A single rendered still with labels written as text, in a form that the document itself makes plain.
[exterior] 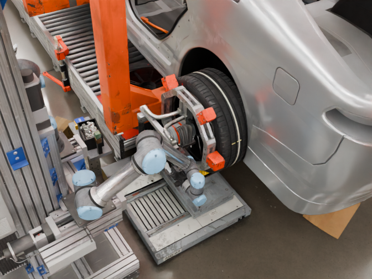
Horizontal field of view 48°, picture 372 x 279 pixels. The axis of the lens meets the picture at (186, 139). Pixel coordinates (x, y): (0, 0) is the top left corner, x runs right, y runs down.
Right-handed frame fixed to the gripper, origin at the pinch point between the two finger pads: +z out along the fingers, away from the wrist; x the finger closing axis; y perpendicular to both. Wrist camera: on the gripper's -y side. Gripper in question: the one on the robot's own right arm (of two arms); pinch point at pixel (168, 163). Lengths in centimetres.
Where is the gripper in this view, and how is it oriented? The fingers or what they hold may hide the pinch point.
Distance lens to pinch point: 249.6
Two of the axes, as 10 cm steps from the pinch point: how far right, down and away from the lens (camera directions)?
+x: -8.4, 3.5, -4.1
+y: 0.6, -7.0, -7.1
